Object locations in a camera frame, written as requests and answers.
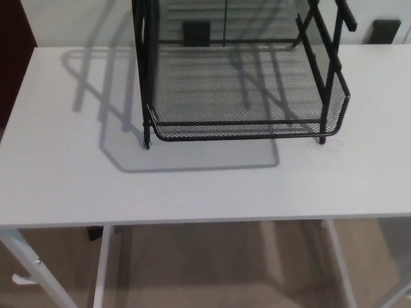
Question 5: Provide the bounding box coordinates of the black mesh file tray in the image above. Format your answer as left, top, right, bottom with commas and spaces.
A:
146, 37, 351, 142

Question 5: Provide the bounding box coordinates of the white desk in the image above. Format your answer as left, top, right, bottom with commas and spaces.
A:
0, 44, 411, 308

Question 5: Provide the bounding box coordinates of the clear tape piece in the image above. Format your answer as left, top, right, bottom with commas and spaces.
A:
307, 139, 345, 152

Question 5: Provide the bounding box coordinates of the dark red door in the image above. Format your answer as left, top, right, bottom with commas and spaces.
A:
0, 0, 37, 144

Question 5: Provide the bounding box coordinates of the black metal file rack frame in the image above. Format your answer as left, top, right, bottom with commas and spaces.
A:
132, 0, 358, 151

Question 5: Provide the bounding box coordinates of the black rectangular wall plate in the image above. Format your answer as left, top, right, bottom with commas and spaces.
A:
368, 19, 403, 45
182, 21, 211, 47

